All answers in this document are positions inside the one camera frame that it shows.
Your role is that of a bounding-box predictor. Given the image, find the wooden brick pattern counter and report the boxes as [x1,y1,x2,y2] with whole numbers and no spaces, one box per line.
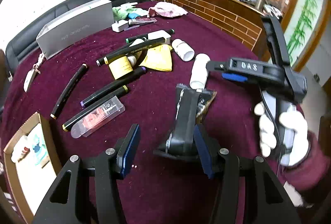
[167,0,266,58]

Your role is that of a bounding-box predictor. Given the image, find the pink towel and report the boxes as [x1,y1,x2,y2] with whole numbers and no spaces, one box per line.
[148,2,188,18]

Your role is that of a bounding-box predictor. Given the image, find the white pill bottle red label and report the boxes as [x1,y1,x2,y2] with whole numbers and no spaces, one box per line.
[172,39,195,62]

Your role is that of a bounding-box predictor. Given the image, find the black marker purple cap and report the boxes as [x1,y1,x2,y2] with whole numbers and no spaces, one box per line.
[80,66,147,108]

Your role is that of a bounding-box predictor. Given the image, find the white power adapter cube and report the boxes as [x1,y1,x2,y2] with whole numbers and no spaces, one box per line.
[147,30,171,45]

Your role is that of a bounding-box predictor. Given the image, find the yellow tape roll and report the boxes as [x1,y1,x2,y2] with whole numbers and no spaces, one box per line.
[108,55,137,80]

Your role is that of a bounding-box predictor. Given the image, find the clear plastic case red contents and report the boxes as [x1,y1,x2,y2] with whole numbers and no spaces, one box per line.
[71,96,125,139]

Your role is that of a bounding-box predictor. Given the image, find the black marker gold cap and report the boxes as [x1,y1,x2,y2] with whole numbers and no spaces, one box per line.
[50,63,89,120]

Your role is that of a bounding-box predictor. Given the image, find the yellow snack packet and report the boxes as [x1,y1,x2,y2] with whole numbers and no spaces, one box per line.
[140,44,172,72]

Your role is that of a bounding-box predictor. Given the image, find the black marker green cap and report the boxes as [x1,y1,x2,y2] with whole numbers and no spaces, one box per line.
[125,29,175,43]

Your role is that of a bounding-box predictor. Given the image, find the black foil snack packet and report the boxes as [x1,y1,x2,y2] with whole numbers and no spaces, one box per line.
[153,84,217,161]

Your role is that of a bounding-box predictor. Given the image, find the small white charger plug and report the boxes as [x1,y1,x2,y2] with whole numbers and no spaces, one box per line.
[112,20,129,33]

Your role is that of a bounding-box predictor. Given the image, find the black marker yellow cap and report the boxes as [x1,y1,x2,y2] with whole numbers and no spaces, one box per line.
[96,37,166,66]

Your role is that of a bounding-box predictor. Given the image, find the blue small box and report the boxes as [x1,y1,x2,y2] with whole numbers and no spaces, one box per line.
[128,13,139,19]

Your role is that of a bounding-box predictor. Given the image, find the green cloth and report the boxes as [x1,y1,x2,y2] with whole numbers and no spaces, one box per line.
[112,2,137,21]

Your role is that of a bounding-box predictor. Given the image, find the white gloved right hand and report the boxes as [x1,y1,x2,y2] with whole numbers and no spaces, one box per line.
[254,102,310,167]

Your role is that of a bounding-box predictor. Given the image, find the white key tag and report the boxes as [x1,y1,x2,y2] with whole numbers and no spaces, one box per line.
[24,53,46,92]

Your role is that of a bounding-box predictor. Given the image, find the black marker olive cap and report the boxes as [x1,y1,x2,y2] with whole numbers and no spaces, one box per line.
[62,86,128,131]

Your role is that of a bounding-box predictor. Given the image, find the open cardboard box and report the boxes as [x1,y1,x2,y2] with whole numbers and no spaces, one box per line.
[3,112,62,223]

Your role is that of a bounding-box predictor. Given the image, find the toothpaste tube package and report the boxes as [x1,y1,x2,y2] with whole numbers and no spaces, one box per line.
[128,18,157,25]

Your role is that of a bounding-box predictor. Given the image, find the silver grey cardboard box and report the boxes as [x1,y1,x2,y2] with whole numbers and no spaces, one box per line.
[36,0,114,59]

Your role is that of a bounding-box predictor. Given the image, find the black leather sofa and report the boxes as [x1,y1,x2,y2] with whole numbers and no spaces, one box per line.
[4,0,148,77]

